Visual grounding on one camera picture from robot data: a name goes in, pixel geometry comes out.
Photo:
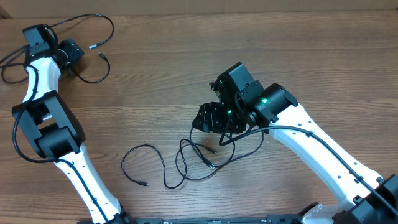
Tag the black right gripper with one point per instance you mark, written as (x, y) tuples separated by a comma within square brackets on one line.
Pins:
[(209, 115)]

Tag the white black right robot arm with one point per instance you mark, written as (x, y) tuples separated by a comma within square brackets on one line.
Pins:
[(245, 107)]

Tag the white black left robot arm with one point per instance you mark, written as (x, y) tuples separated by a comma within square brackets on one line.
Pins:
[(51, 128)]

